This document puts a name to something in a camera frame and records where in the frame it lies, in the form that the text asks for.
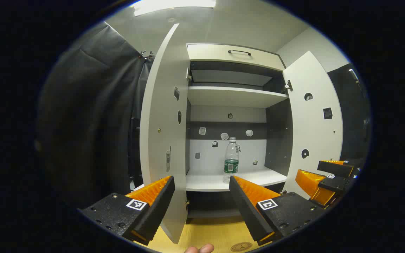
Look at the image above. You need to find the clear plastic bottle green label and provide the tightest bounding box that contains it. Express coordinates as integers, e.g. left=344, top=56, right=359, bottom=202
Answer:
left=223, top=137, right=240, bottom=184

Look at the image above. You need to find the white cabinet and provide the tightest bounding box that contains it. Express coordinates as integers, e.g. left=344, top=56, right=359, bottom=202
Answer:
left=185, top=43, right=294, bottom=225

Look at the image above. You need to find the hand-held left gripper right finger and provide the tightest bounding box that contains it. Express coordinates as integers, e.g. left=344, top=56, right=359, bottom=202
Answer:
left=229, top=175, right=326, bottom=246

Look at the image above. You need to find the white cabinet drawer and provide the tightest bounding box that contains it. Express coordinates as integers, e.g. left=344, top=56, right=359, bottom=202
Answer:
left=186, top=43, right=287, bottom=72

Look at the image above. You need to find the white cabinet door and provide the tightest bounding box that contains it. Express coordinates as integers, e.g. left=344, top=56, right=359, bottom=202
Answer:
left=139, top=23, right=191, bottom=244
left=282, top=51, right=344, bottom=199

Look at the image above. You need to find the ceiling light panel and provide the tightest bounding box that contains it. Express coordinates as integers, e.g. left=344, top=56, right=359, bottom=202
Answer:
left=133, top=0, right=217, bottom=17

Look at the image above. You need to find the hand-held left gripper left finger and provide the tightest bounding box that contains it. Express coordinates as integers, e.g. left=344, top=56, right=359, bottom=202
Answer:
left=78, top=175, right=175, bottom=246

